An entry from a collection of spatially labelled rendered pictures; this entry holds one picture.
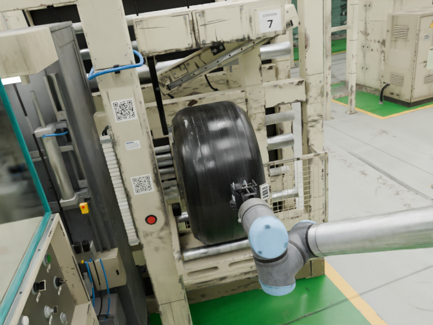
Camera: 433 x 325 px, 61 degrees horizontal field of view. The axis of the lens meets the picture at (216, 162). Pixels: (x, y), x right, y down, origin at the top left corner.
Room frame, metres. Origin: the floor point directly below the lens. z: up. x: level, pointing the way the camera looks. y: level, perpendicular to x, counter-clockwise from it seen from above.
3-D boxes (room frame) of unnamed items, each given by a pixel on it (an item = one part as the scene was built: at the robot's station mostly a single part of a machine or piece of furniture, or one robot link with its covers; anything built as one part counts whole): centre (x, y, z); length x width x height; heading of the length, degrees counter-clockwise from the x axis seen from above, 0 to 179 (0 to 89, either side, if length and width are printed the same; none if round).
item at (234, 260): (1.20, 0.03, 0.84); 0.36 x 0.09 x 0.06; 97
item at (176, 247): (1.32, 0.22, 0.90); 0.40 x 0.03 x 0.10; 7
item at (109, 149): (1.25, 0.38, 1.19); 0.05 x 0.04 x 0.48; 7
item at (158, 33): (1.65, -0.05, 1.71); 0.61 x 0.25 x 0.15; 97
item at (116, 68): (1.29, 0.29, 1.66); 0.19 x 0.19 x 0.06; 7
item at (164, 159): (1.69, 0.31, 1.05); 0.20 x 0.15 x 0.30; 97
